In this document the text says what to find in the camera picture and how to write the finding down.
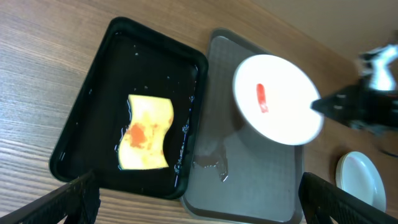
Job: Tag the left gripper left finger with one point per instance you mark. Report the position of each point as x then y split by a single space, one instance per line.
75 202

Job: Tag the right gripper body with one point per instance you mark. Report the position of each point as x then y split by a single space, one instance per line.
360 107

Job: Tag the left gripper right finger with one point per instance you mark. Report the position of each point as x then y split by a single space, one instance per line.
322 202

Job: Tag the light grey plate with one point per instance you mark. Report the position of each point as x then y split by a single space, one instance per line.
362 180

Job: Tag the yellow green sponge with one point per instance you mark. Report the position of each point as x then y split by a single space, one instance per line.
142 145

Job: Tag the white plate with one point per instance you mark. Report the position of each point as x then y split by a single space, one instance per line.
274 96
338 172

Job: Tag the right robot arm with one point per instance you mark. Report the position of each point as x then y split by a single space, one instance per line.
376 69

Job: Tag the dark brown serving tray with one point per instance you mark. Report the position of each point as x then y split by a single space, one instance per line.
237 175

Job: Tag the black plastic bin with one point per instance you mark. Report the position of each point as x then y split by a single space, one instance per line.
133 60

